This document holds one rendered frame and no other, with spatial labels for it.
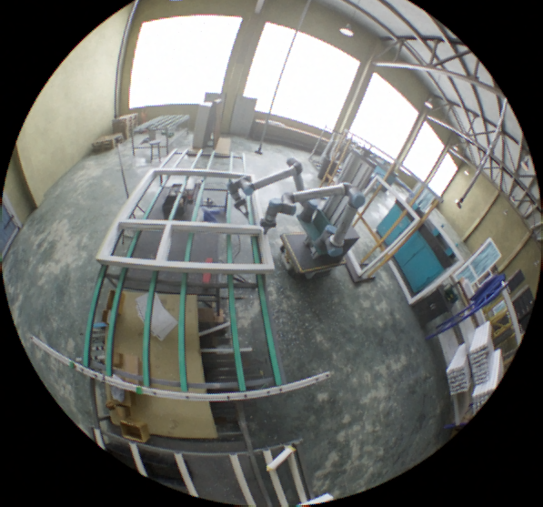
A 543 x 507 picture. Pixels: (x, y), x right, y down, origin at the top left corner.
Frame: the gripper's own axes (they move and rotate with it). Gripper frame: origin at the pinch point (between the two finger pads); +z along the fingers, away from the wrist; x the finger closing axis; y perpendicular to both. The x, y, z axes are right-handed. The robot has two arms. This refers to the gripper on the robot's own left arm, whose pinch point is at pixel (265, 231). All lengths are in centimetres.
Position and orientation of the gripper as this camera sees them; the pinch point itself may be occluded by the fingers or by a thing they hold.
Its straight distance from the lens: 147.6
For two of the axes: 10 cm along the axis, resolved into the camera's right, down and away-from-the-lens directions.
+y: 1.8, 7.3, -6.6
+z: -2.6, 6.8, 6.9
